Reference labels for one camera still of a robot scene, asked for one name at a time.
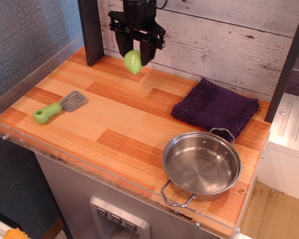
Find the dark left vertical post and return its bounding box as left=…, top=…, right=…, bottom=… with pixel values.
left=78, top=0, right=104, bottom=67

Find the silver dispenser button panel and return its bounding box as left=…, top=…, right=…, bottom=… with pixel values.
left=90, top=196, right=151, bottom=239

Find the white toy sink unit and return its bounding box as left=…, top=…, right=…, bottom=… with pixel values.
left=256, top=94, right=299, bottom=199

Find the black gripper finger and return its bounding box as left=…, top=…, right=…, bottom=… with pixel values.
left=140, top=40, right=156, bottom=66
left=115, top=26, right=134, bottom=57

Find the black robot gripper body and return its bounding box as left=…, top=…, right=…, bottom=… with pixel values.
left=108, top=0, right=166, bottom=50

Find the green handled grey spatula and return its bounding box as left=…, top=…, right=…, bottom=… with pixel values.
left=32, top=91, right=86, bottom=124

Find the green toy vegetable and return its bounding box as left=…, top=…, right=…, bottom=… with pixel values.
left=124, top=50, right=143, bottom=74

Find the clear acrylic table guard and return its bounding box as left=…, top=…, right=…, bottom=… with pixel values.
left=0, top=38, right=270, bottom=239

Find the grey toy fridge cabinet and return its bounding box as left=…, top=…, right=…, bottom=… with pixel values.
left=35, top=153, right=216, bottom=239

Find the dark vertical post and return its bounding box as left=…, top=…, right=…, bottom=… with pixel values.
left=78, top=0, right=104, bottom=67
left=265, top=24, right=299, bottom=123

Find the yellow object at corner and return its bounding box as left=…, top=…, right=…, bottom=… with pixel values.
left=3, top=228, right=29, bottom=239

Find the stainless steel pan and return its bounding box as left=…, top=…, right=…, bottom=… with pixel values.
left=160, top=127, right=242, bottom=208

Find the dark right vertical post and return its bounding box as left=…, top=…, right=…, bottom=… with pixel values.
left=265, top=24, right=299, bottom=123

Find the purple folded towel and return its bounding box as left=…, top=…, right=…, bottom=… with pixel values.
left=171, top=78, right=260, bottom=142

